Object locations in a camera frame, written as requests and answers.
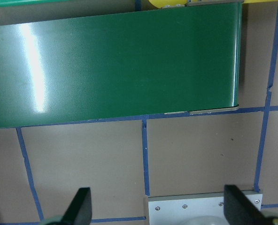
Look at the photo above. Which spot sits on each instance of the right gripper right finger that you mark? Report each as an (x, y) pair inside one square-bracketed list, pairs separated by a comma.
[(238, 210)]

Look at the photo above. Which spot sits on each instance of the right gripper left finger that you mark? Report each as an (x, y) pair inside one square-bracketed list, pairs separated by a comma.
[(79, 212)]

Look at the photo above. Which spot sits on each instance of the green conveyor belt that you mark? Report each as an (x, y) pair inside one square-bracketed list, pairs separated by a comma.
[(180, 59)]

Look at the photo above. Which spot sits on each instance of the yellow plastic tray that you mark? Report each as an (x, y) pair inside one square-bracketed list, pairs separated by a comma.
[(182, 3)]

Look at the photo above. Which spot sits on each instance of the green plastic tray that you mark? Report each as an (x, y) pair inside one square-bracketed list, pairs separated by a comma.
[(10, 3)]

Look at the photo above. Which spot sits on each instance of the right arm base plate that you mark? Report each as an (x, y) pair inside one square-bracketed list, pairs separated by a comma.
[(193, 209)]

